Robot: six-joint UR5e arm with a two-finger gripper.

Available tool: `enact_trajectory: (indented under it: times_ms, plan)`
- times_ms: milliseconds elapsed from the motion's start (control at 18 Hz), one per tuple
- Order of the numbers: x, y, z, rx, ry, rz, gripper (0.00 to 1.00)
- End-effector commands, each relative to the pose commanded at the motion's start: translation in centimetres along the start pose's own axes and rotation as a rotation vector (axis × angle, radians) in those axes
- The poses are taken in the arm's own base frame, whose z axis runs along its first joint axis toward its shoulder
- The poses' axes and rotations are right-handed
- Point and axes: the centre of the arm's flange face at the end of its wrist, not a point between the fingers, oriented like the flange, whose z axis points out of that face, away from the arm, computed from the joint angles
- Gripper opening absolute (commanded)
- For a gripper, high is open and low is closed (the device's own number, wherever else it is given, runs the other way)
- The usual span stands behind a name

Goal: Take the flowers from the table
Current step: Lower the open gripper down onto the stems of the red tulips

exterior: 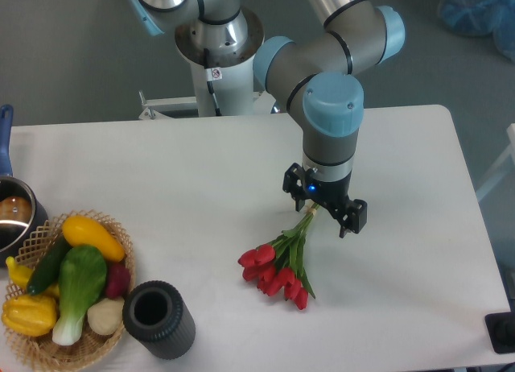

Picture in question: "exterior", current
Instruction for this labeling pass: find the yellow bell pepper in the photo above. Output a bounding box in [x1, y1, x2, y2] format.
[2, 295, 57, 337]

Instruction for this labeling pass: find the black device at table edge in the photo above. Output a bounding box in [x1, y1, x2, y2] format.
[484, 312, 514, 354]

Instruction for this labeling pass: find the dark grey ribbed vase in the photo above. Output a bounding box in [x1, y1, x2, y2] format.
[122, 280, 196, 360]

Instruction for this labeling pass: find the green bok choy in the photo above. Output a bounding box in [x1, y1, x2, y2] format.
[52, 245, 107, 346]

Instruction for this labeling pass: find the white frame at right edge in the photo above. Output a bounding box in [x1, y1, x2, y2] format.
[476, 123, 514, 202]

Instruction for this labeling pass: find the black cable on pedestal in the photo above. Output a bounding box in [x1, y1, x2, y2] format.
[202, 48, 223, 118]

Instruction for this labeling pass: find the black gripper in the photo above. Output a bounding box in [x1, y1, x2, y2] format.
[282, 163, 368, 238]

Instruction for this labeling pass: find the blue plastic bag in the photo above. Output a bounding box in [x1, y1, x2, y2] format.
[437, 0, 514, 61]

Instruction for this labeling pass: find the yellow squash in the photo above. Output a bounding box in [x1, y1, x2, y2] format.
[61, 215, 126, 262]

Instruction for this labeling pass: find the blue handled saucepan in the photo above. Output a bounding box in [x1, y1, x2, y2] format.
[1, 105, 47, 268]

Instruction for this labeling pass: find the yellow banana pepper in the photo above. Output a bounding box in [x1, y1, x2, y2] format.
[6, 256, 60, 299]

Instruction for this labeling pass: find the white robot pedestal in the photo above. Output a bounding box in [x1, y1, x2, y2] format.
[138, 7, 278, 122]

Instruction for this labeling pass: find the red tulip bouquet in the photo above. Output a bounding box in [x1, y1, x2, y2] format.
[237, 203, 319, 311]

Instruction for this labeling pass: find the dark green cucumber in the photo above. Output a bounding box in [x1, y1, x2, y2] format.
[27, 235, 72, 296]

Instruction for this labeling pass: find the white onion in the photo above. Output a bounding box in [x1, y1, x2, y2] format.
[87, 297, 125, 336]

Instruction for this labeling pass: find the woven wicker basket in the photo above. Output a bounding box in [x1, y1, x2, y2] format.
[4, 210, 136, 371]

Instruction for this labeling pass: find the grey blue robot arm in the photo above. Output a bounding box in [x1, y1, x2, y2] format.
[129, 0, 406, 233]

